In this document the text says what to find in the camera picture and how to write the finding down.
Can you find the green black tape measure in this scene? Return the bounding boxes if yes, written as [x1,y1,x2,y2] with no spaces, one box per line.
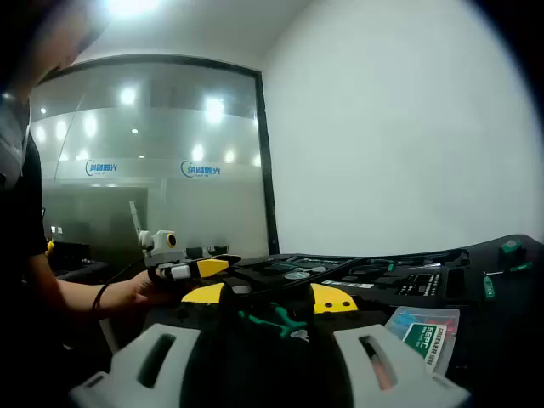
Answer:
[499,238,524,256]

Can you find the green handled screwdriver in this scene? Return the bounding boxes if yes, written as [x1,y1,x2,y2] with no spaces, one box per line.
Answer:
[484,261,535,277]

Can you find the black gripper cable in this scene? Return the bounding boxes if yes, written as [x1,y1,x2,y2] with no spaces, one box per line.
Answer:
[93,258,150,314]

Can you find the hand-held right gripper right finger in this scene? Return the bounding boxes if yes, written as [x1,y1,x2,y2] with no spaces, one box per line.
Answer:
[292,283,473,408]

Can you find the person's left hand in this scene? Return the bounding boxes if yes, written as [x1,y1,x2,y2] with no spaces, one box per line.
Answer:
[135,270,193,304]

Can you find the black framed glass partition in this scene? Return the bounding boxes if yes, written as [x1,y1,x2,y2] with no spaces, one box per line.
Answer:
[25,54,281,277]

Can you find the short green screwdriver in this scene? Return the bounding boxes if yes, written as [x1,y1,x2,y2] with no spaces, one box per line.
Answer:
[481,274,497,302]

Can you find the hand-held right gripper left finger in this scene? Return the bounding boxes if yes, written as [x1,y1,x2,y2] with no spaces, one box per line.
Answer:
[67,283,256,408]

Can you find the green handled pliers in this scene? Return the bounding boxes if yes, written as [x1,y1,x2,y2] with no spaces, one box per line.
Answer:
[235,302,311,343]

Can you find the black toolbox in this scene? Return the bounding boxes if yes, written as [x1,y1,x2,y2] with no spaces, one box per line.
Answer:
[224,248,473,309]

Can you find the clear plastic plug box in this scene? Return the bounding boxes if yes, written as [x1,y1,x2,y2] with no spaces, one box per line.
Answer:
[384,304,462,377]

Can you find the person's head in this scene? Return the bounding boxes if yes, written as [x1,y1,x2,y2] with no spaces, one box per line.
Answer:
[0,0,111,188]

